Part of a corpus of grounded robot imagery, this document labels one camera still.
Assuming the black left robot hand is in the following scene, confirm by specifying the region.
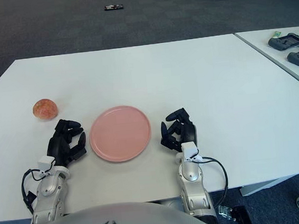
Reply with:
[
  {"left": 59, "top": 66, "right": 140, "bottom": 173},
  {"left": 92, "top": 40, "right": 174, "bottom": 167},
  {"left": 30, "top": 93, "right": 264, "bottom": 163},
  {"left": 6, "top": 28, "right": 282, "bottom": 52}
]
[{"left": 43, "top": 117, "right": 90, "bottom": 170}]

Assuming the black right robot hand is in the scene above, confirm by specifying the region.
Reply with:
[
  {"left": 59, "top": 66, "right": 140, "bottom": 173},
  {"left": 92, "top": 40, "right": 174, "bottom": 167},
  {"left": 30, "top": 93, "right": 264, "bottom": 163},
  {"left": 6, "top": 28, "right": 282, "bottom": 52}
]
[{"left": 157, "top": 106, "right": 199, "bottom": 155}]

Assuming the red yellow apple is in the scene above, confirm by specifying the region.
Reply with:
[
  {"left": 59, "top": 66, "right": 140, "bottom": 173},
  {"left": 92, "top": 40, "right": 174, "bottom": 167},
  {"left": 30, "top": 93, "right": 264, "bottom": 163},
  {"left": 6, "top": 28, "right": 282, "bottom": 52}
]
[{"left": 31, "top": 98, "right": 59, "bottom": 121}]

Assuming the pink round plate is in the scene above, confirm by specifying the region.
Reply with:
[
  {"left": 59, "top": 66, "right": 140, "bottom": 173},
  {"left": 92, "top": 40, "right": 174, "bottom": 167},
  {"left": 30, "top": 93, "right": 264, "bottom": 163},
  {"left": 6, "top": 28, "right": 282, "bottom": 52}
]
[{"left": 86, "top": 103, "right": 155, "bottom": 165}]

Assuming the black stand bar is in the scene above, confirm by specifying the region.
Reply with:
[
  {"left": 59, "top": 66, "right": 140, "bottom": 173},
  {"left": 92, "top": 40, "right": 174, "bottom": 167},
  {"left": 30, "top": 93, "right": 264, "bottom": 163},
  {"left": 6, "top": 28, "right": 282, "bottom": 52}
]
[{"left": 229, "top": 205, "right": 254, "bottom": 224}]

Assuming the grey handheld controller with screen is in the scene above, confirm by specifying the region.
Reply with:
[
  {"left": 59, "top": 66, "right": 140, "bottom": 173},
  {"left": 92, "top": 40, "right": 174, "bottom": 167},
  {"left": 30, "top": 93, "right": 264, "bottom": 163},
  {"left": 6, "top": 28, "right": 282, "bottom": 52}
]
[{"left": 267, "top": 32, "right": 299, "bottom": 52}]

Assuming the flat black red floor object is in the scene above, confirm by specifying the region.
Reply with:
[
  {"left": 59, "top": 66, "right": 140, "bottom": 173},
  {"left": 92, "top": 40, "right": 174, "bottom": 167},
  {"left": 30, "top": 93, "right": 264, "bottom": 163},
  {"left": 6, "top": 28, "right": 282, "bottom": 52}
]
[{"left": 104, "top": 3, "right": 125, "bottom": 12}]

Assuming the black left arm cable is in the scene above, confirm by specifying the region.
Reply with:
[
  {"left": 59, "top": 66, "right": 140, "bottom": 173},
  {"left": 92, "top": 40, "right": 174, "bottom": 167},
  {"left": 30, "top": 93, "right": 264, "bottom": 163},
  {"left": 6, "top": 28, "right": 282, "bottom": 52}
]
[{"left": 19, "top": 167, "right": 48, "bottom": 216}]

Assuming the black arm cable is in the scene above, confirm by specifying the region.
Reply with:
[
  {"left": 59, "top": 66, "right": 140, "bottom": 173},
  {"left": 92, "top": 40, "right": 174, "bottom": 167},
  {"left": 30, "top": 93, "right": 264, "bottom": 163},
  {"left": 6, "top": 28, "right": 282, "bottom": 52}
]
[
  {"left": 196, "top": 153, "right": 231, "bottom": 211},
  {"left": 19, "top": 167, "right": 48, "bottom": 216}
]

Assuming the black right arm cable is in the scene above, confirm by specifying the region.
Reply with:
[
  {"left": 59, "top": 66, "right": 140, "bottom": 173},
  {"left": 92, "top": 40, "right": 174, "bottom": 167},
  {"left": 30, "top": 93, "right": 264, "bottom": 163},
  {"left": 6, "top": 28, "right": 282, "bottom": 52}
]
[{"left": 196, "top": 153, "right": 231, "bottom": 211}]

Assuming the metal latch bracket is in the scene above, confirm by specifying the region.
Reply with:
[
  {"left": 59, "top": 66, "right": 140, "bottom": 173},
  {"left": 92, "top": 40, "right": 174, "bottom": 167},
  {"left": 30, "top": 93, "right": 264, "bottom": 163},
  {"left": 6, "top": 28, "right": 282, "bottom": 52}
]
[{"left": 218, "top": 203, "right": 236, "bottom": 219}]

